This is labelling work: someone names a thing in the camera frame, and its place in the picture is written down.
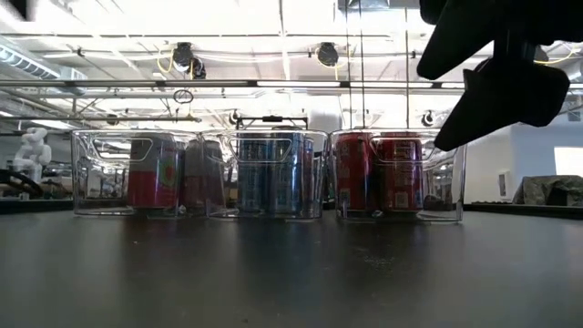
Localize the bright white window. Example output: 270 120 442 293
554 146 583 178

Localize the grey-green tarp bundle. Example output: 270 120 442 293
512 175 583 207

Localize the clear plastic bin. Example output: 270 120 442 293
199 128 330 223
328 128 469 223
71 129 204 218

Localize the thin horizontal overhead bar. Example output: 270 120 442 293
0 116 202 123

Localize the thin black hanging cable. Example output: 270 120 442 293
404 0 410 131
360 0 365 131

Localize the white wall box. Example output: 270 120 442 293
497 170 514 200

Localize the black cable ring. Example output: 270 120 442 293
172 88 195 105

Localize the silver ventilation duct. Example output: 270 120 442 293
0 35 88 97

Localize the black curved hose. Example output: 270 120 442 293
0 169 45 200

